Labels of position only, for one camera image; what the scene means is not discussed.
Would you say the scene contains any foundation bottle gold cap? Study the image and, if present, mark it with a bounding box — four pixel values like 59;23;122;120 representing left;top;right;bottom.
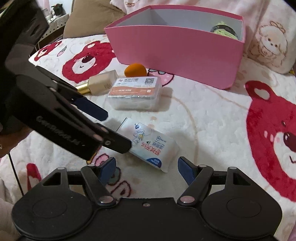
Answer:
75;69;119;96

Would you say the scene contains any clear floss pick box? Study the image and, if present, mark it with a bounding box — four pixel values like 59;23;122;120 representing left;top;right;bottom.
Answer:
107;76;162;111

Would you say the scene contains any white tissue pack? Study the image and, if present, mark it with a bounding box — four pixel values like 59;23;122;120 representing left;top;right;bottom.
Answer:
117;118;179;173

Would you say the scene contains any orange makeup sponge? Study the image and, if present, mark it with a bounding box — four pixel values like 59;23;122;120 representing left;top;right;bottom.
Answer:
125;63;147;77

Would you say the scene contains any pink cardboard box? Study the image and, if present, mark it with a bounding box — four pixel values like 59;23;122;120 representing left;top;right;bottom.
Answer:
105;4;246;89

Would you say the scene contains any green yarn ball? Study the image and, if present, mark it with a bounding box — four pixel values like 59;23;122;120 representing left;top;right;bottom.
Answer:
210;21;238;40

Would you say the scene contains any bear print blanket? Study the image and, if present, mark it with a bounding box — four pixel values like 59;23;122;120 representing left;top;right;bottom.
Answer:
0;33;296;241

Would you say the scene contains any bedside table with clutter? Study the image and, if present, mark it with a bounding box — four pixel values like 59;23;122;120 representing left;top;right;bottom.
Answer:
37;3;69;49

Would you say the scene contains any brown pillow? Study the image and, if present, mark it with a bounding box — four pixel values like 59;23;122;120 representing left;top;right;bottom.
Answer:
63;0;125;38

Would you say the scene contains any pink cartoon pillow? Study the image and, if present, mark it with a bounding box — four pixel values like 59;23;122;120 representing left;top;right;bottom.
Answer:
110;0;295;74

